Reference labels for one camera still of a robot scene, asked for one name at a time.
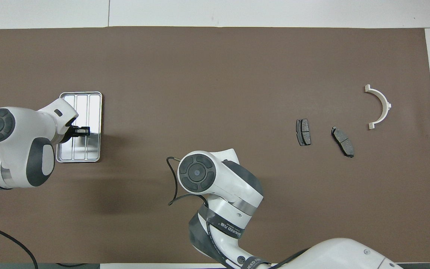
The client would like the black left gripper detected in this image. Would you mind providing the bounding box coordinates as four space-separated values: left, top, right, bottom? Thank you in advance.
60 117 90 143

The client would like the silver metal tray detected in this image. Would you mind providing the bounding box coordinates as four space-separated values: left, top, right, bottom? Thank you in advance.
56 92 103 163

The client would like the brown table mat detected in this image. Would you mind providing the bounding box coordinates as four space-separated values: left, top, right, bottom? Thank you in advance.
0 26 430 264

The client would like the dark rectangular brake pad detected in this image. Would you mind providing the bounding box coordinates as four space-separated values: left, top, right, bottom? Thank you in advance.
296 119 311 146

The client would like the dark slanted brake pad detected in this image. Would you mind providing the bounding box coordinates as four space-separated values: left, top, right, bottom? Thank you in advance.
331 126 355 158

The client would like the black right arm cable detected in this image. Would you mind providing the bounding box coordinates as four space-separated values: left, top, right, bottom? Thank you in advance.
166 156 309 269

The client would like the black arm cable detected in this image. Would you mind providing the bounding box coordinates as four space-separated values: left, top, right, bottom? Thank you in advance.
0 222 38 269
166 156 309 269

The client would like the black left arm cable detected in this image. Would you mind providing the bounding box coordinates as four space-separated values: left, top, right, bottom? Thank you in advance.
0 222 38 269

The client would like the white curved plastic bracket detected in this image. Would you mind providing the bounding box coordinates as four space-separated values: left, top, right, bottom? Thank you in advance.
364 84 392 130

